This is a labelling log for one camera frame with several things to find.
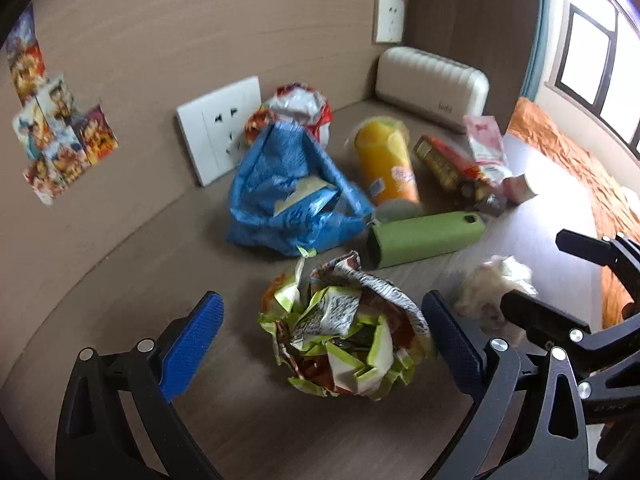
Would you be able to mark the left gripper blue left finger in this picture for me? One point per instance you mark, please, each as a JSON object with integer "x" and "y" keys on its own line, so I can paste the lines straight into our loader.
{"x": 94, "y": 439}

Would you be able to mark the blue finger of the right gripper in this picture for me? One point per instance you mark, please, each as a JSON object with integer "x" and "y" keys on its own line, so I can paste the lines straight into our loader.
{"x": 543, "y": 323}
{"x": 600, "y": 252}

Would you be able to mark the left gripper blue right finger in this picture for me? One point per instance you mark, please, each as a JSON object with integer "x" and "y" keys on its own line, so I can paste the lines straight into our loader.
{"x": 526, "y": 419}

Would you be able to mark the green wrapper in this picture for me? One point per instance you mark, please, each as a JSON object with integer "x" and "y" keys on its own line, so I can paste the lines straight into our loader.
{"x": 342, "y": 331}

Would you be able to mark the orange bed cover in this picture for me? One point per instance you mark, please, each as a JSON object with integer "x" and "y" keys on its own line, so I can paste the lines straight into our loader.
{"x": 611, "y": 212}

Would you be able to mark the white crumpled tissue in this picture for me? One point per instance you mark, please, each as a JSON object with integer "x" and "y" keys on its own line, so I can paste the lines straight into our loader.
{"x": 482, "y": 290}

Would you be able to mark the pink white tube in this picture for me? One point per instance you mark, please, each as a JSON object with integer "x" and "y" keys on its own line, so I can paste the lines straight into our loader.
{"x": 489, "y": 154}

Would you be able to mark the red snack box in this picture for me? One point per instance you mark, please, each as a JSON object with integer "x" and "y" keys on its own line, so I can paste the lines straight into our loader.
{"x": 460, "y": 177}

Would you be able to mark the blue crumpled bag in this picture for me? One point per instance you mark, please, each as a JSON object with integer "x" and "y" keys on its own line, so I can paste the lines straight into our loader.
{"x": 289, "y": 196}

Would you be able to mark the teal curtain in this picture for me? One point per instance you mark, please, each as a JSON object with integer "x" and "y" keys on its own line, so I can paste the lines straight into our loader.
{"x": 538, "y": 52}

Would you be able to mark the dark framed window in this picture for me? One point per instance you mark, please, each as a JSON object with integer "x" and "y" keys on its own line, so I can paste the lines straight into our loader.
{"x": 598, "y": 66}

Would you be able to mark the colourful cartoon stickers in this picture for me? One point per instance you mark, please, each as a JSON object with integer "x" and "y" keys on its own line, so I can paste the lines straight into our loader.
{"x": 61, "y": 142}

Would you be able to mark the red silver crumpled wrapper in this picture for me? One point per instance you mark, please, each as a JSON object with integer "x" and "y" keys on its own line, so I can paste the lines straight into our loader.
{"x": 293, "y": 103}

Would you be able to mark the lower white wall socket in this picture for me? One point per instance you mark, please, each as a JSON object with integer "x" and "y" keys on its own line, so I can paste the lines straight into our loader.
{"x": 213, "y": 127}

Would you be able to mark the white wall socket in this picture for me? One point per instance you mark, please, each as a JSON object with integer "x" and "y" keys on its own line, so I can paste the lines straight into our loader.
{"x": 389, "y": 21}
{"x": 213, "y": 127}

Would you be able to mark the upper white wall socket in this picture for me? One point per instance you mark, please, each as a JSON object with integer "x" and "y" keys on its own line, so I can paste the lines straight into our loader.
{"x": 389, "y": 21}

